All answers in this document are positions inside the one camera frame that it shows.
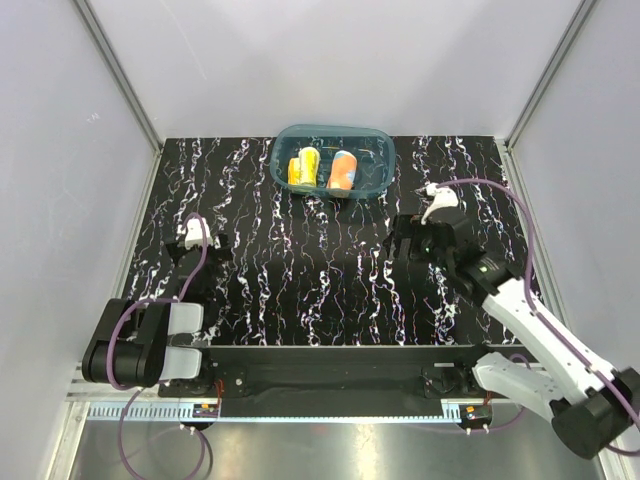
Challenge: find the orange dotted towel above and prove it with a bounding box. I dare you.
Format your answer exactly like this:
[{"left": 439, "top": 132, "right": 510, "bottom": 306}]
[{"left": 327, "top": 150, "right": 357, "bottom": 190}]

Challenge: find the teal plastic basin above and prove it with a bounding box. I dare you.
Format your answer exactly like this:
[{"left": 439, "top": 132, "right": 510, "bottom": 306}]
[{"left": 269, "top": 124, "right": 396, "bottom": 199}]

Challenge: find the yellow patterned towel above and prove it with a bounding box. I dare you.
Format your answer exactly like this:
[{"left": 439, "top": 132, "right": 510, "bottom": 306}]
[{"left": 287, "top": 146, "right": 320, "bottom": 187}]

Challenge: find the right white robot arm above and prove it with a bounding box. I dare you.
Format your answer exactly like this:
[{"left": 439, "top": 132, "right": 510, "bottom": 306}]
[{"left": 384, "top": 207, "right": 639, "bottom": 459}]

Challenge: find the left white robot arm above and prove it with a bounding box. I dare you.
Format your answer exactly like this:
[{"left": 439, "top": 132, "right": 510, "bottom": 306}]
[{"left": 81, "top": 233, "right": 232, "bottom": 396}]

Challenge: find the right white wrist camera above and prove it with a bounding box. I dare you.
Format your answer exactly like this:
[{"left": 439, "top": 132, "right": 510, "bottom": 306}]
[{"left": 420, "top": 183, "right": 459, "bottom": 225}]

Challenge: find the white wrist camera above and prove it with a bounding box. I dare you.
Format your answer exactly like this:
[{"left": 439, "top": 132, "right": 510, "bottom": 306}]
[
  {"left": 178, "top": 218, "right": 212, "bottom": 250},
  {"left": 420, "top": 183, "right": 459, "bottom": 225}
]

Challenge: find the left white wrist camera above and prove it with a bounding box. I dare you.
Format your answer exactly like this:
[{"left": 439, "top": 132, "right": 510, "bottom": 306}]
[{"left": 178, "top": 218, "right": 212, "bottom": 250}]

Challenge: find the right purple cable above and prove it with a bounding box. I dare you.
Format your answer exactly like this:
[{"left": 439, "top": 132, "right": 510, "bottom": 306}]
[{"left": 434, "top": 178, "right": 640, "bottom": 456}]

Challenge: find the purple cable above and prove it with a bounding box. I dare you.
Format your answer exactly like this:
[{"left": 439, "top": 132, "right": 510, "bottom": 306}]
[
  {"left": 107, "top": 212, "right": 214, "bottom": 476},
  {"left": 434, "top": 178, "right": 640, "bottom": 456}
]

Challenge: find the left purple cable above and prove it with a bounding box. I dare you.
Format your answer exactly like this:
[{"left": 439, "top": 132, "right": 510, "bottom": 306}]
[{"left": 107, "top": 212, "right": 214, "bottom": 476}]

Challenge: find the aluminium front rail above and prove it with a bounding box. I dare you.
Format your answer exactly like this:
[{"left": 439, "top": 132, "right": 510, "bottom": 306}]
[{"left": 66, "top": 372, "right": 509, "bottom": 429}]

